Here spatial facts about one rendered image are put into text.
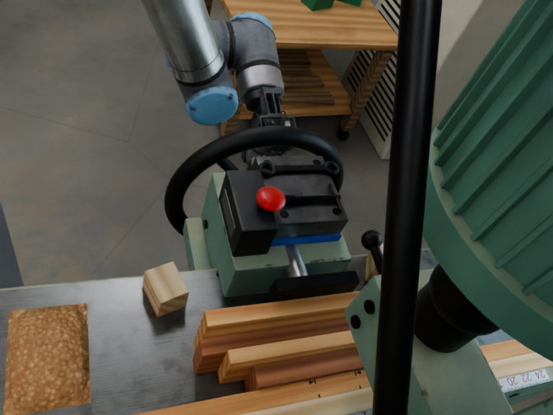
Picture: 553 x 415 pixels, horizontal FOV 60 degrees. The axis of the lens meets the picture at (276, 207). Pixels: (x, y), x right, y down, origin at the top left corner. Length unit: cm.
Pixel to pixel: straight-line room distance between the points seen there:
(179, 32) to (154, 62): 159
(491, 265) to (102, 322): 39
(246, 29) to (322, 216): 55
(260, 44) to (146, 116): 114
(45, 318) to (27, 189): 130
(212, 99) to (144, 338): 44
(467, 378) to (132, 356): 30
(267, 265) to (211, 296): 8
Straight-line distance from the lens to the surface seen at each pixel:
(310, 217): 51
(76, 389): 49
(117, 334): 52
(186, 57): 78
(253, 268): 50
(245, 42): 97
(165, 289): 50
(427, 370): 39
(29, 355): 50
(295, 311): 47
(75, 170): 184
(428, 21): 18
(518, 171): 22
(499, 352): 62
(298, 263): 52
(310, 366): 49
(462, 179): 25
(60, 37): 242
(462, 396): 40
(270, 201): 47
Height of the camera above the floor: 138
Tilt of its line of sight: 49 degrees down
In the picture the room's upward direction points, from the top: 24 degrees clockwise
